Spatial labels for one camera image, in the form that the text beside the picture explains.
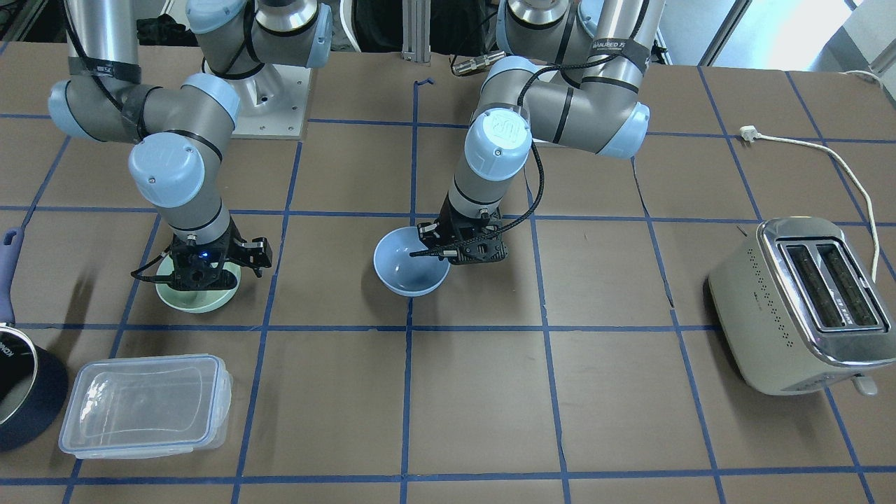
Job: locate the blue bowl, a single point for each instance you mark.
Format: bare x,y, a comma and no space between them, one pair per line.
402,273

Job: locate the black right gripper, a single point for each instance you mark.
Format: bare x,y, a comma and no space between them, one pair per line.
256,251

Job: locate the clear plastic lidded container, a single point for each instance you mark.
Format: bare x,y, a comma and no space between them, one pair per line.
140,408

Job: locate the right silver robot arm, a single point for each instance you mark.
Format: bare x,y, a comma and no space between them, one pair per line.
179,136

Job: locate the beige toaster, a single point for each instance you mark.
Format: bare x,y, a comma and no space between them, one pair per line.
800,311

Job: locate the green bowl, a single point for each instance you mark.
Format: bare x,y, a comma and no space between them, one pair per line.
199,301

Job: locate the blue pot with glass lid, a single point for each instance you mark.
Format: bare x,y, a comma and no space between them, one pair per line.
34,382

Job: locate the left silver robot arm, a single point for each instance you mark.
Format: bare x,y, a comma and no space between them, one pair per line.
570,76

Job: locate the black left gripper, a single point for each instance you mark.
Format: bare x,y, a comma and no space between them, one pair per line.
429,234

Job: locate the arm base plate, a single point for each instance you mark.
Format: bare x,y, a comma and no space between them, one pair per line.
273,103

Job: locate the aluminium frame post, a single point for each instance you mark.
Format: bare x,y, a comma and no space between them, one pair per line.
415,21

